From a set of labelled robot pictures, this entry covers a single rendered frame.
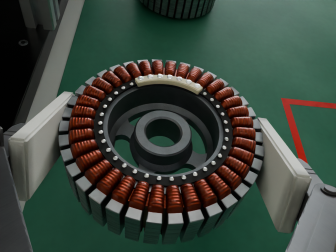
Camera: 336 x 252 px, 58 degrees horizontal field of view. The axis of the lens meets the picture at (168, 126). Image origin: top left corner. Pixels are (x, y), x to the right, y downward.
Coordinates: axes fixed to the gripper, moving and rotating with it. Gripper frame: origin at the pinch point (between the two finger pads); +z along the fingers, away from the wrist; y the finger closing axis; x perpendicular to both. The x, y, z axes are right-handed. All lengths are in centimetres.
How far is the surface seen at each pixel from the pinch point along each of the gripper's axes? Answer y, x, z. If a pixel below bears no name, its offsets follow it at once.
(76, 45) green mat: -10.7, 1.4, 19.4
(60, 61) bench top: -11.7, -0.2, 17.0
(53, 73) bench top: -11.9, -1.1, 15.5
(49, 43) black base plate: -13.1, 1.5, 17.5
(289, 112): 13.7, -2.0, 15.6
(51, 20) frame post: -12.7, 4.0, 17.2
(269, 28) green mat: 13.3, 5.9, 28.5
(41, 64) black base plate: -12.8, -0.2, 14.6
